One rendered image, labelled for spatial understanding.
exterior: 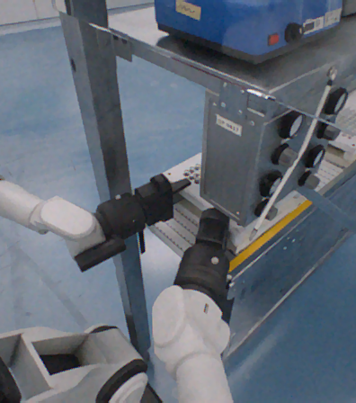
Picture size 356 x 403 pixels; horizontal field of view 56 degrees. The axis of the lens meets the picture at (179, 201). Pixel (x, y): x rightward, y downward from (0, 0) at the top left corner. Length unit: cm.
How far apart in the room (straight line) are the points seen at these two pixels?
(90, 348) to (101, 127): 50
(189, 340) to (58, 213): 34
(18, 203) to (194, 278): 38
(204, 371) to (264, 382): 112
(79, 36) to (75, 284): 140
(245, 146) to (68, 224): 35
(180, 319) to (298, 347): 122
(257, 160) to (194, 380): 28
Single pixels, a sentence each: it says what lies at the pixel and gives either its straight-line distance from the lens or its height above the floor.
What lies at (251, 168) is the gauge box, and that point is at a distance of 47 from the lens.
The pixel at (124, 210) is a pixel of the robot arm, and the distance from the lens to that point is 67.
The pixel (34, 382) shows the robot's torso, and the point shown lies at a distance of 76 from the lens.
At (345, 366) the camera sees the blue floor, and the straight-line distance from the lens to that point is 171.
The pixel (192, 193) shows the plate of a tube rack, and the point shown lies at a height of 97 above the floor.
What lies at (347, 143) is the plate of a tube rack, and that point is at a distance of 109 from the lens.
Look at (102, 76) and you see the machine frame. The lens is 64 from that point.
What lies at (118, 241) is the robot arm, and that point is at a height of 96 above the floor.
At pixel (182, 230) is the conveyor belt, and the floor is 85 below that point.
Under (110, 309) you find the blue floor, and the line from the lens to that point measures 170.
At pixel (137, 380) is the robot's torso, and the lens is 89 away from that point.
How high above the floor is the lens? 146
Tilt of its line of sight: 43 degrees down
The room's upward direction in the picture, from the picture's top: straight up
